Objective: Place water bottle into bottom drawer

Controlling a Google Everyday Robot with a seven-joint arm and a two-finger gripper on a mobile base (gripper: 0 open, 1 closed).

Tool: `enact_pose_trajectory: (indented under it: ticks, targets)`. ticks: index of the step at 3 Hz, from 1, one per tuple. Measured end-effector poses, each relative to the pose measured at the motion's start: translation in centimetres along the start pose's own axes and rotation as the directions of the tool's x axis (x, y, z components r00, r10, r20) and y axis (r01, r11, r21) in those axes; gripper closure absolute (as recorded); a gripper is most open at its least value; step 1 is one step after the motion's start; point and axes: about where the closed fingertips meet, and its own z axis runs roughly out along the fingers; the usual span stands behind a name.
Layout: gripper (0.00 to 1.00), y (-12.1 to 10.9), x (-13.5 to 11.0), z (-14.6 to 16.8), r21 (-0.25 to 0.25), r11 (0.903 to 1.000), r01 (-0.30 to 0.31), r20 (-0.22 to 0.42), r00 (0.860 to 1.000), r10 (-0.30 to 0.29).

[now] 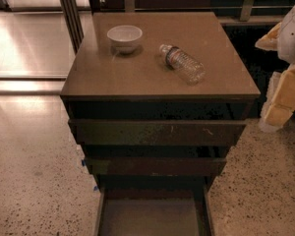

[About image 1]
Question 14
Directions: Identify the brown drawer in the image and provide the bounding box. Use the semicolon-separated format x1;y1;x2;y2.
69;119;246;147
85;157;226;176

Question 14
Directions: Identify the clear plastic water bottle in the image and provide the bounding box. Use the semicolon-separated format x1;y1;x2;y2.
159;44;205;86

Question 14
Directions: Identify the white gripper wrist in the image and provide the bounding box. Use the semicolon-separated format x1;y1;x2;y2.
255;5;295;133

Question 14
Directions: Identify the top brown drawer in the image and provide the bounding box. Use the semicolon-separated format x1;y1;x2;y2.
69;119;246;147

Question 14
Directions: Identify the brown wooden drawer cabinet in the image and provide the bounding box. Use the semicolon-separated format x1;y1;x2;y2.
59;11;262;236

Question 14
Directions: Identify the middle brown drawer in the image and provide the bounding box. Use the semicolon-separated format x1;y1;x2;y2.
85;157;226;176

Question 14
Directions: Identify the open bottom drawer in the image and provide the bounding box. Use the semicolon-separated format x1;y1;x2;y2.
93;187;215;236

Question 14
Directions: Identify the white ceramic bowl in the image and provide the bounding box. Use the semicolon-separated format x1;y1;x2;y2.
107;25;143;54

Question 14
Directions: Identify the metal door frame post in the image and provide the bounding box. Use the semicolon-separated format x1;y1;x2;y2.
60;0;84;53

